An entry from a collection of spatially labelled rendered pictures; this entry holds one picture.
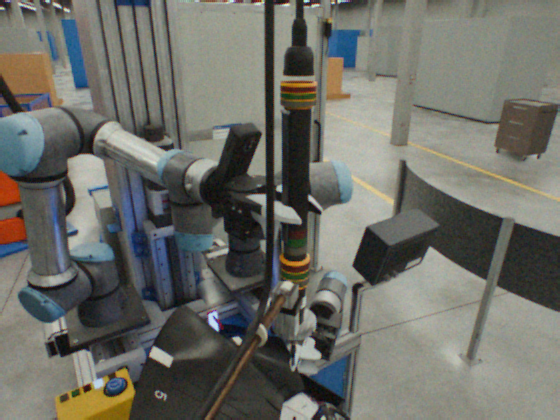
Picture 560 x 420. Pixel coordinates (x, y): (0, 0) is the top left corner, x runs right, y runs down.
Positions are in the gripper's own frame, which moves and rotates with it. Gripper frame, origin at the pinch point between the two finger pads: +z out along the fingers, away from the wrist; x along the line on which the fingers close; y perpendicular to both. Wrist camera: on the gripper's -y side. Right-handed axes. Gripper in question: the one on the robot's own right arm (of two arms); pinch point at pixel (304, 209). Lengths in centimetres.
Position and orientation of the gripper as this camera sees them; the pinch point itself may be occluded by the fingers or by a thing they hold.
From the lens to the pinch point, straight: 50.7
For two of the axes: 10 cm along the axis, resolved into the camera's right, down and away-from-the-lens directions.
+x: -7.2, 2.9, -6.3
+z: 6.9, 3.0, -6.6
